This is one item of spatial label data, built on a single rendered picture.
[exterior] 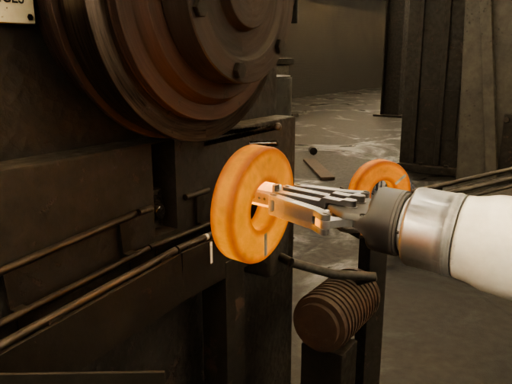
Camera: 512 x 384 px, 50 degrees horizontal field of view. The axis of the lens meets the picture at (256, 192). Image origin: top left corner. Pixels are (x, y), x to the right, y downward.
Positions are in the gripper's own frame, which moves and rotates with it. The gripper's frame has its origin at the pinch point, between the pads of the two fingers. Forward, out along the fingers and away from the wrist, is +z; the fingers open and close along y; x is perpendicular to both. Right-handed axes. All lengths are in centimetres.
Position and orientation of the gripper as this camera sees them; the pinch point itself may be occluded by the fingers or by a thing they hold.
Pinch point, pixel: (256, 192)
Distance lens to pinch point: 71.6
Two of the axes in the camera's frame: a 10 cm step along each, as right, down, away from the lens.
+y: 5.5, -2.1, 8.1
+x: 0.4, -9.6, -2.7
